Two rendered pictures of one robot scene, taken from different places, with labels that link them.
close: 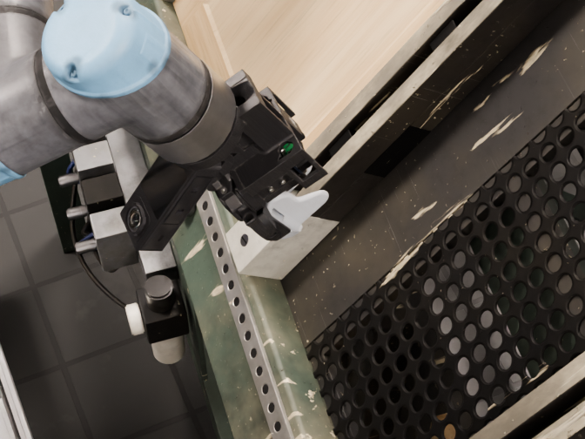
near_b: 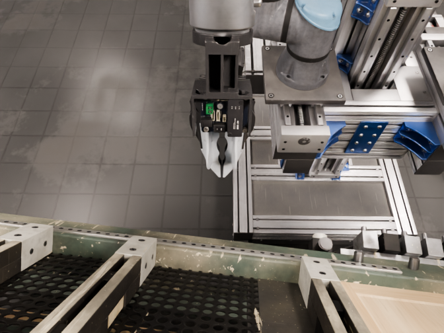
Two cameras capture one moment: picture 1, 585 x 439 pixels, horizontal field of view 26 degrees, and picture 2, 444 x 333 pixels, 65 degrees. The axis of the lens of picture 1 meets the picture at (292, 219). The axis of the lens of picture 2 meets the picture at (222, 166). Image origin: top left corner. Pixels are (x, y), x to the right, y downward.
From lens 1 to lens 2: 0.93 m
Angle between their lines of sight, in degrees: 54
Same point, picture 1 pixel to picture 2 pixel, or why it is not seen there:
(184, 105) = not seen: outside the picture
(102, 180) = (396, 243)
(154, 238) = not seen: hidden behind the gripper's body
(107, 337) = not seen: hidden behind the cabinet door
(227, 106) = (203, 15)
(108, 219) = (372, 238)
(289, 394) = (232, 256)
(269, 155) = (203, 88)
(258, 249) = (306, 263)
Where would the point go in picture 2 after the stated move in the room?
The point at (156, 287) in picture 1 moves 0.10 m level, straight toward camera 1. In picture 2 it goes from (325, 242) to (291, 234)
